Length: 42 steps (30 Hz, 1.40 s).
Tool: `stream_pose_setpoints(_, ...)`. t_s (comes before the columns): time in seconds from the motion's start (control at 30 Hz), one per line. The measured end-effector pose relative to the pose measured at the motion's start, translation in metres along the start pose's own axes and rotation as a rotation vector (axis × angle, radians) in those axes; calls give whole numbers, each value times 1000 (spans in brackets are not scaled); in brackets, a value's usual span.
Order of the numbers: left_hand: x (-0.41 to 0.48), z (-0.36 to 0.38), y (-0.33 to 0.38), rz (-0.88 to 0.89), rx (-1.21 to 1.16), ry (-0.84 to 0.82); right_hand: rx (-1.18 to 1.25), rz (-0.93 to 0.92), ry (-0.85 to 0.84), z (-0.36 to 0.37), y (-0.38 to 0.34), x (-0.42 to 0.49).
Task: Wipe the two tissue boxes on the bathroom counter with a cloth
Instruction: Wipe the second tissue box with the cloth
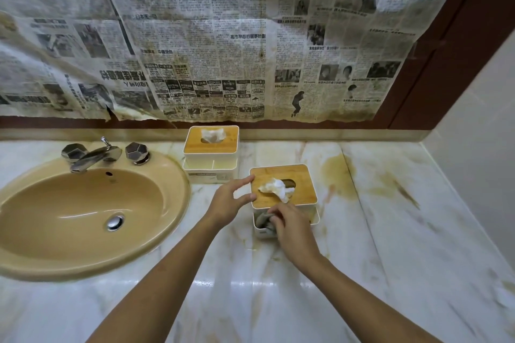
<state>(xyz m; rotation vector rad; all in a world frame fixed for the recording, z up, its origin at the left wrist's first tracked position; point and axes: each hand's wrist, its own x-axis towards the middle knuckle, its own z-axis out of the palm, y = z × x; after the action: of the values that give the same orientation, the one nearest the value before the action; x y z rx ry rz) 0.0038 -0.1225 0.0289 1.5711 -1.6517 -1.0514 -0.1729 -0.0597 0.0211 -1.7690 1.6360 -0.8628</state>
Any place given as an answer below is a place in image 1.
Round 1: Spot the person's left hand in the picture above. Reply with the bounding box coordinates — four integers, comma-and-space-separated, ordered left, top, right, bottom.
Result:
205, 176, 257, 229

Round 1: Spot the person's right hand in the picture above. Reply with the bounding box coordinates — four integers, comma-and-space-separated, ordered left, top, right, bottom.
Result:
267, 202, 323, 271

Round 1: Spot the grey cloth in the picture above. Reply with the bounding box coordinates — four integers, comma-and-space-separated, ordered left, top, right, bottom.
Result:
257, 210, 282, 232

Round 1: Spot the white tissue box bamboo lid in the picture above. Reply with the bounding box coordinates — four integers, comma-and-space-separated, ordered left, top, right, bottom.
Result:
183, 125, 241, 184
249, 163, 322, 240

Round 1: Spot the person's left forearm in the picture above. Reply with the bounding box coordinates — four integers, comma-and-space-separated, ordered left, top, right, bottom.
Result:
86, 213, 227, 343

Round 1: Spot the person's right forearm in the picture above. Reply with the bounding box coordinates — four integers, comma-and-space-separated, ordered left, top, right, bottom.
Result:
296, 253, 444, 343

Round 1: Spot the crumpled white tissue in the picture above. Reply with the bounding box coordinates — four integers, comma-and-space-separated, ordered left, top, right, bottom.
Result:
200, 128, 226, 143
257, 178, 297, 204

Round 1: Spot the faceted chrome faucet knob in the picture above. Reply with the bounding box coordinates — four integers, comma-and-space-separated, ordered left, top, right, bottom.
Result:
61, 143, 89, 163
124, 142, 152, 166

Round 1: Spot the chrome sink drain plug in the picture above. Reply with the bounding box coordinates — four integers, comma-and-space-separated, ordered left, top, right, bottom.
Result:
105, 212, 126, 233

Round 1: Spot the chrome faucet spout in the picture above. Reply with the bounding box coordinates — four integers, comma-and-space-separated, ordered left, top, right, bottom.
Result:
69, 136, 123, 174

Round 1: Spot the beige oval sink basin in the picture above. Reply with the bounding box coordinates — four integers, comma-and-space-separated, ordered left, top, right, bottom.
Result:
0, 149, 191, 282

